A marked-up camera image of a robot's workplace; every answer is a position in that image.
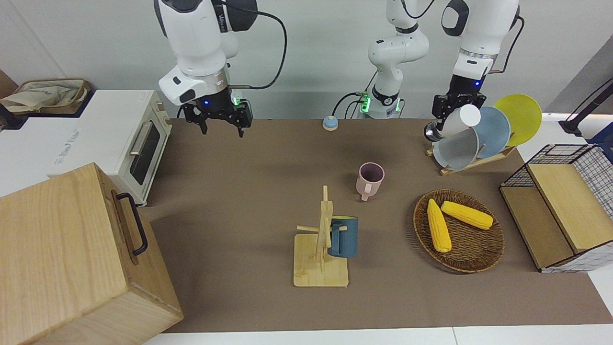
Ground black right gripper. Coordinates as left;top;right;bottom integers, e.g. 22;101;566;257
183;89;253;138

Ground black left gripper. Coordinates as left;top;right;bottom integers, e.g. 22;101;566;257
432;73;487;131

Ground white cup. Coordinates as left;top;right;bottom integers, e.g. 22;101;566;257
424;104;481;143

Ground pink mug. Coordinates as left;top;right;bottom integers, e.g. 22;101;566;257
356;162;385;202

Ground light blue plate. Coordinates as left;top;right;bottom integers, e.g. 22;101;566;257
472;106;511;159

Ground grey plate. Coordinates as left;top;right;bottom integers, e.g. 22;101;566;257
432;127;479;171

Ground wooden plate rack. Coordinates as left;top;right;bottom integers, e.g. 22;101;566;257
426;144;517;176

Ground yellow plate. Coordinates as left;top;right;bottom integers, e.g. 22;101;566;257
493;94;543;147

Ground brown table mat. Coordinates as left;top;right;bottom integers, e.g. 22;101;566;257
139;117;613;334

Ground yellow corn cob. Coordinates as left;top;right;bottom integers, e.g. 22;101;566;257
441;201;494;230
428;199;452;253

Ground cream toaster oven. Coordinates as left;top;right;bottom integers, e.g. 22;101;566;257
48;90;172;207

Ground round brown wicker basket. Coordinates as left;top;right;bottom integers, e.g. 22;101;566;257
413;189;505;274

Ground blue stand base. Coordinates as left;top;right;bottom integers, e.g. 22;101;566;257
589;135;613;162

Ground dark blue mug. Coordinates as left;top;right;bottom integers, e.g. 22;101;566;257
328;216;359;258

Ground wooden mug tree stand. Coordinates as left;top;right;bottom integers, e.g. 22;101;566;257
293;185;349;288

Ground beige cloth bag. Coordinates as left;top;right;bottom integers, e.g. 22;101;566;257
0;78;91;117

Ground wooden cabinet box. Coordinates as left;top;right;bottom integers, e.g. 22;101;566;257
0;162;184;345

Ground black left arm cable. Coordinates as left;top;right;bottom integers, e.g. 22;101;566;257
489;16;525;75

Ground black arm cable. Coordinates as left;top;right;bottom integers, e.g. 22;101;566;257
489;16;525;75
229;0;288;91

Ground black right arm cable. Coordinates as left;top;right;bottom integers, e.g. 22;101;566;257
229;0;288;91

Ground black camera stand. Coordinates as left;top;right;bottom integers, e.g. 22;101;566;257
558;77;613;137

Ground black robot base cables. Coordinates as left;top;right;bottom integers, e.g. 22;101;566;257
333;72;372;119

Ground black cabinet handle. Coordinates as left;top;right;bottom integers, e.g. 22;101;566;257
116;193;149;256

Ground wire grid shelf box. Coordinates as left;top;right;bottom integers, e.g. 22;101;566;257
499;144;613;274

